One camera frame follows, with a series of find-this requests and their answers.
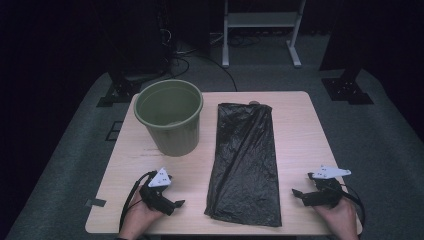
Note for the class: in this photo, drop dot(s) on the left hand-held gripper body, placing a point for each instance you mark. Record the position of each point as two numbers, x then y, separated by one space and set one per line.
159 180

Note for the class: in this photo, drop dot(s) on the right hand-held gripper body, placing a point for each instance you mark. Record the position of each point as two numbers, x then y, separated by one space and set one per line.
325 198

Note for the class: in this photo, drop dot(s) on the green plastic trash bin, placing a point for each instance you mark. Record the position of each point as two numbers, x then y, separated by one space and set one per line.
173 140

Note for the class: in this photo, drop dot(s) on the black plastic trash bag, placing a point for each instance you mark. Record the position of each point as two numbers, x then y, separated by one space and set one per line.
245 166

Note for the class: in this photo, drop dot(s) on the person's right hand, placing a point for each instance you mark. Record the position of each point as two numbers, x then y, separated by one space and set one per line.
341 218

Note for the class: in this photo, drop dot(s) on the person's left hand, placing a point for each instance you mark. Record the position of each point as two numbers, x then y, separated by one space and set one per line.
138 216

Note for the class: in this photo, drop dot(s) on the grey tape strip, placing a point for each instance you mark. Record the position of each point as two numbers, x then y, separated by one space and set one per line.
96 202

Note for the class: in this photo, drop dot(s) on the black stand base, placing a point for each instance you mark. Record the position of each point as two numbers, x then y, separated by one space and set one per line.
120 91
346 90

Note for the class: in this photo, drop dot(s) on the dark equipment cabinet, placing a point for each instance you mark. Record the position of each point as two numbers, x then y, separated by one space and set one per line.
140 40

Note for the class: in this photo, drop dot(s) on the white metal stand frame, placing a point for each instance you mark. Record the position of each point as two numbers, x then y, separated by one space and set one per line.
261 19

